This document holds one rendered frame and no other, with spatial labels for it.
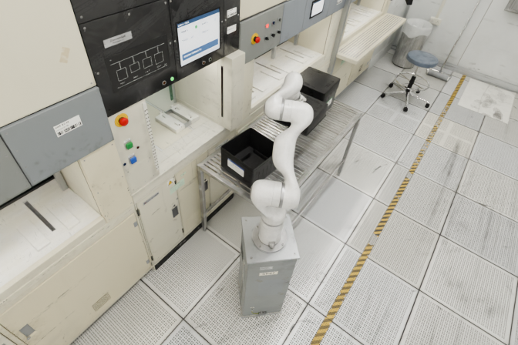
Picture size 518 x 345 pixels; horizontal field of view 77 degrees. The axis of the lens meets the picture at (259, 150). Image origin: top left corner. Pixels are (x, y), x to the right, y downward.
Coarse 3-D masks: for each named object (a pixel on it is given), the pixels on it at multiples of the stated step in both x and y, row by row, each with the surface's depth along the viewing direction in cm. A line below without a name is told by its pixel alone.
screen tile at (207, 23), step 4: (204, 20) 158; (208, 20) 160; (212, 20) 162; (200, 24) 157; (204, 24) 159; (208, 24) 162; (212, 24) 164; (216, 24) 166; (204, 28) 161; (216, 28) 168; (208, 32) 164; (212, 32) 167; (216, 32) 169; (204, 36) 163; (208, 36) 166; (212, 36) 168; (216, 36) 170; (204, 40) 165
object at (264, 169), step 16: (224, 144) 201; (240, 144) 216; (256, 144) 219; (272, 144) 207; (224, 160) 204; (240, 160) 212; (256, 160) 216; (272, 160) 200; (240, 176) 200; (256, 176) 195
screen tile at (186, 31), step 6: (198, 24) 156; (180, 30) 149; (186, 30) 151; (192, 30) 155; (198, 30) 158; (180, 36) 150; (186, 36) 153; (198, 36) 160; (186, 42) 155; (192, 42) 158; (198, 42) 162; (186, 48) 157
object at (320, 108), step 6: (306, 96) 224; (306, 102) 219; (312, 102) 219; (318, 102) 220; (324, 102) 221; (312, 108) 215; (318, 108) 215; (324, 108) 216; (318, 114) 211; (324, 114) 222; (276, 120) 217; (312, 120) 206; (318, 120) 217; (288, 126) 213; (312, 126) 212; (306, 132) 208
